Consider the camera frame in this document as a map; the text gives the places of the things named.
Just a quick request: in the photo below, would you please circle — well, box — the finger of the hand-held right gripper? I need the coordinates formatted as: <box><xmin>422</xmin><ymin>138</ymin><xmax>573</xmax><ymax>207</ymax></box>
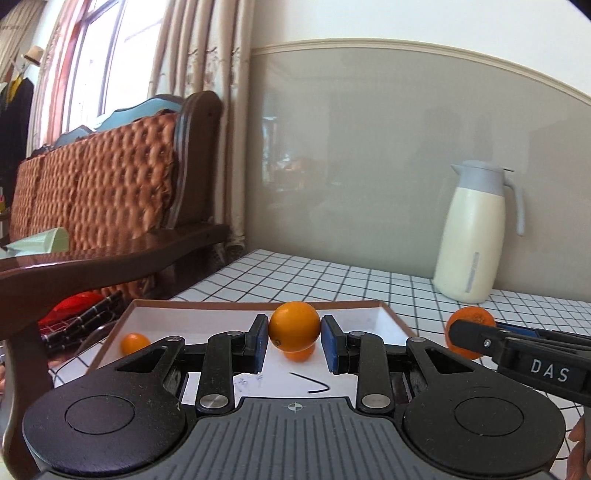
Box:
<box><xmin>495</xmin><ymin>322</ymin><xmax>591</xmax><ymax>354</ymax></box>
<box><xmin>449</xmin><ymin>318</ymin><xmax>514</xmax><ymax>368</ymax></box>

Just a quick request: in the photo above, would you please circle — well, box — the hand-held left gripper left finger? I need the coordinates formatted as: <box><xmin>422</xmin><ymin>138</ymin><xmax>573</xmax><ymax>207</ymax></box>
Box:
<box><xmin>110</xmin><ymin>314</ymin><xmax>270</xmax><ymax>415</ymax></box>

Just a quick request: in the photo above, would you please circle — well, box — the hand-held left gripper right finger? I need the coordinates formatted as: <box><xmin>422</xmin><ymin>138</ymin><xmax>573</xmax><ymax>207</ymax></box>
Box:
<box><xmin>321</xmin><ymin>315</ymin><xmax>486</xmax><ymax>415</ymax></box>

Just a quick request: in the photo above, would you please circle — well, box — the large mandarin orange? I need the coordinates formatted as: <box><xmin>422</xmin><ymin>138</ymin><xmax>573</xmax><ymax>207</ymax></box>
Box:
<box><xmin>283</xmin><ymin>344</ymin><xmax>317</xmax><ymax>362</ymax></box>

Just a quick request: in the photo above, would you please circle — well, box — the smooth yellow-orange citrus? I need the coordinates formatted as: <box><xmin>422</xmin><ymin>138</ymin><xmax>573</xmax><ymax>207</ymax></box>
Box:
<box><xmin>269</xmin><ymin>301</ymin><xmax>321</xmax><ymax>353</ymax></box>

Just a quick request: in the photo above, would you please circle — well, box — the brown cardboard box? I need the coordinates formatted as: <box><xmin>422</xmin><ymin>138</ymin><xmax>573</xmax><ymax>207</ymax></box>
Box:
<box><xmin>85</xmin><ymin>299</ymin><xmax>420</xmax><ymax>407</ymax></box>

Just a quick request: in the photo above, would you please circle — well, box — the person's right hand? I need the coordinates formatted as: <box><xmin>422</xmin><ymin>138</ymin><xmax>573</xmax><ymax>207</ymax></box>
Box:
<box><xmin>567</xmin><ymin>408</ymin><xmax>591</xmax><ymax>480</ymax></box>

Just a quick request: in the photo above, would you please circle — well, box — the white black-checked tablecloth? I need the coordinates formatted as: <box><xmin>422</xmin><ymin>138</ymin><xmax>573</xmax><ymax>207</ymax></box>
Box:
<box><xmin>48</xmin><ymin>249</ymin><xmax>591</xmax><ymax>462</ymax></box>

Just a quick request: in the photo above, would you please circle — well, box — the cream thermos jug grey lid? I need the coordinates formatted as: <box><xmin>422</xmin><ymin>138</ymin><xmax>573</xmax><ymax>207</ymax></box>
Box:
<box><xmin>433</xmin><ymin>160</ymin><xmax>526</xmax><ymax>304</ymax></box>

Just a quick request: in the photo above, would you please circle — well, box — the dark wooden sofa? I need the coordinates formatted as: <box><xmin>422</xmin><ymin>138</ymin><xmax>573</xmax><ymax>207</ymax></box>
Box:
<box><xmin>0</xmin><ymin>90</ymin><xmax>232</xmax><ymax>480</ymax></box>

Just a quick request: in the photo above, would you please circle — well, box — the red bag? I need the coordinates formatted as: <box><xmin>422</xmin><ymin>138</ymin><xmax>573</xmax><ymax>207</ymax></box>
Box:
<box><xmin>39</xmin><ymin>292</ymin><xmax>105</xmax><ymax>326</ymax></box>

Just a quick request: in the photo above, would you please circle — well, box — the orange woven sofa cushion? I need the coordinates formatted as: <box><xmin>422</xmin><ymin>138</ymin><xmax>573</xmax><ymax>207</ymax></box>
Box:
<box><xmin>9</xmin><ymin>111</ymin><xmax>181</xmax><ymax>296</ymax></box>

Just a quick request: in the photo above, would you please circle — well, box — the pale green cloth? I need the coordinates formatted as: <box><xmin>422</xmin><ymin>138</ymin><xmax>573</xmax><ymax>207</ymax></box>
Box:
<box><xmin>4</xmin><ymin>227</ymin><xmax>70</xmax><ymax>256</ymax></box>

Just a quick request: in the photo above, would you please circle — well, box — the beige patterned curtain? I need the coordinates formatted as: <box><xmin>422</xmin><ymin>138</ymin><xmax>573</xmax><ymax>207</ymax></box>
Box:
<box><xmin>148</xmin><ymin>0</ymin><xmax>252</xmax><ymax>252</ymax></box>

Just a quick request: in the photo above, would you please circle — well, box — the window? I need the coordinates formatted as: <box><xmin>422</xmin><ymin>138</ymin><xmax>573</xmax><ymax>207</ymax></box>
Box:
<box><xmin>28</xmin><ymin>0</ymin><xmax>162</xmax><ymax>144</ymax></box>

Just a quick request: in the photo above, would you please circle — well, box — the dark hanging clothing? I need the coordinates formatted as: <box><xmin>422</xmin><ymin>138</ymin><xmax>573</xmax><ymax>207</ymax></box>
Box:
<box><xmin>0</xmin><ymin>76</ymin><xmax>35</xmax><ymax>195</ymax></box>

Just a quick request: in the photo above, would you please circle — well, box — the black wire rack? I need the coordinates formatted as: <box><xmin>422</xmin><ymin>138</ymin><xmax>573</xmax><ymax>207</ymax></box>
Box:
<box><xmin>41</xmin><ymin>291</ymin><xmax>125</xmax><ymax>352</ymax></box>

